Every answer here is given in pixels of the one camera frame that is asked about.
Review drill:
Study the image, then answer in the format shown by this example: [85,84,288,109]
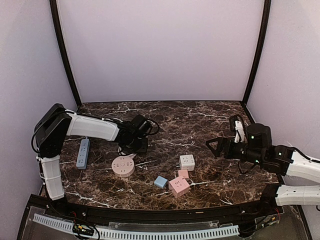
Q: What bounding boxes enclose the left black frame post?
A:
[49,0,82,108]

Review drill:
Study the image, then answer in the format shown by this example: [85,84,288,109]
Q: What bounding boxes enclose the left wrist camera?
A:
[130,114,153,138]

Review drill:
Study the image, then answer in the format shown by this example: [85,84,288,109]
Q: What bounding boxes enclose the black front frame rail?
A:
[27,194,284,226]

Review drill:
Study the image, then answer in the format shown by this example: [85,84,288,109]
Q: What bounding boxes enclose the blue power strip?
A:
[76,138,90,170]

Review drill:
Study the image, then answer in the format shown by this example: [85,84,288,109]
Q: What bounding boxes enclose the white cube socket adapter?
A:
[179,154,195,172]

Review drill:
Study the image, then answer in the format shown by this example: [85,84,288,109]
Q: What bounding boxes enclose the small blue plug adapter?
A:
[153,176,168,189]

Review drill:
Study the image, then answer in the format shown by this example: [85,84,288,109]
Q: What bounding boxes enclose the pink round power socket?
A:
[111,156,135,178]

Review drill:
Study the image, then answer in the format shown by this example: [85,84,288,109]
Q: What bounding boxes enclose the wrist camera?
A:
[130,114,153,138]
[229,114,247,143]

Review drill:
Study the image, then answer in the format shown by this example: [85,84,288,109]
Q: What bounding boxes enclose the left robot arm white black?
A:
[31,103,152,201]

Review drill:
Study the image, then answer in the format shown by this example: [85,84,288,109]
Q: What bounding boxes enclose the right black frame post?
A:
[241,0,272,108]

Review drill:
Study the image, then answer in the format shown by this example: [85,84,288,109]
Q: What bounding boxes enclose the small pink plug adapter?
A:
[174,169,190,180]

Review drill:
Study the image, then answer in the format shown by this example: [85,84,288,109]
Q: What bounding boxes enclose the pink cube socket adapter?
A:
[168,176,190,198]

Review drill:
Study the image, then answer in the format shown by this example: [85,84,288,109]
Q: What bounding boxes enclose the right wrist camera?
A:
[229,114,247,143]

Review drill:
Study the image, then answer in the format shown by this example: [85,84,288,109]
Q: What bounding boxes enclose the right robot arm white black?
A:
[205,123,320,207]

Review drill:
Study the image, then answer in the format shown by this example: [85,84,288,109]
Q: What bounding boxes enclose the white slotted cable duct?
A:
[33,213,240,240]

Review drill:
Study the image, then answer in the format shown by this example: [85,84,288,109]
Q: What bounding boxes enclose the black frame post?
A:
[49,0,82,108]
[241,0,272,108]

